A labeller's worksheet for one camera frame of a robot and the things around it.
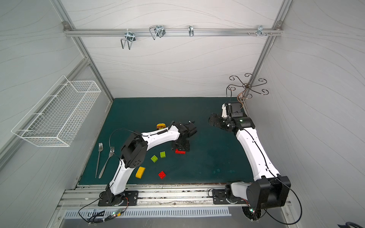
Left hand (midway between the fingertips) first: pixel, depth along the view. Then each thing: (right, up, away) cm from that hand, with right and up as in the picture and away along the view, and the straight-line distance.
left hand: (183, 151), depth 89 cm
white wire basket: (-62, +19, -24) cm, 69 cm away
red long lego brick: (-4, 0, -1) cm, 4 cm away
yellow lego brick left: (-25, -10, -9) cm, 28 cm away
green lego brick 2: (-13, -2, -1) cm, 13 cm away
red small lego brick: (-12, -11, -9) cm, 19 cm away
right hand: (+19, +20, -10) cm, 29 cm away
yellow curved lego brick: (-15, +15, +12) cm, 24 cm away
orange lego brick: (-18, +14, +10) cm, 25 cm away
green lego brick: (-18, -4, -4) cm, 18 cm away
